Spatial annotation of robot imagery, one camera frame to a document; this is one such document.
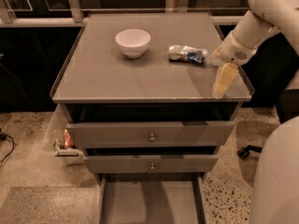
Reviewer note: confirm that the grey middle drawer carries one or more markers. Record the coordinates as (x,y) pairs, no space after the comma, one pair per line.
(141,160)

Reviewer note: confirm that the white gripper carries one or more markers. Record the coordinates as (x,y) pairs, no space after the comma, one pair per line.
(234,51)

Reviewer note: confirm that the grey top drawer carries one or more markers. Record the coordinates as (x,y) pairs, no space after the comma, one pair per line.
(161,125)

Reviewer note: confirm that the grey bottom drawer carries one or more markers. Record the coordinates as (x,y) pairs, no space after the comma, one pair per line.
(152,199)

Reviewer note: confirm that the clear plastic side bin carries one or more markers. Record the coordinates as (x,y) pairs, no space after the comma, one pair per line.
(53,141)

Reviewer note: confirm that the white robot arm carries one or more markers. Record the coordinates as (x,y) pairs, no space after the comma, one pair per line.
(275,196)

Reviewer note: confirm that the grey drawer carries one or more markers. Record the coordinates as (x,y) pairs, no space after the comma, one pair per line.
(161,125)
(152,199)
(141,160)

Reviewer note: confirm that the grey drawer cabinet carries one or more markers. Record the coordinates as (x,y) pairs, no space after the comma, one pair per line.
(97,73)

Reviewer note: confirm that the orange snack packet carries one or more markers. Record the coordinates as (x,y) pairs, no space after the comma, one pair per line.
(68,142)

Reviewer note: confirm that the grey floor mat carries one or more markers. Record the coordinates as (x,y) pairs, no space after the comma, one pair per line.
(50,205)

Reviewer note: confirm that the black office chair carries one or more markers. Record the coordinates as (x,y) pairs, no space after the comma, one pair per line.
(287,107)

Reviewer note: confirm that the white ceramic bowl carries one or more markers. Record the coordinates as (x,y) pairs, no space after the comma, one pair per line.
(133,43)

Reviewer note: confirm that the crushed silver redbull can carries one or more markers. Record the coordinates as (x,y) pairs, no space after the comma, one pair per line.
(187,54)

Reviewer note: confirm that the metal window railing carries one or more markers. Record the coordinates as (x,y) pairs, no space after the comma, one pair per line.
(77,10)

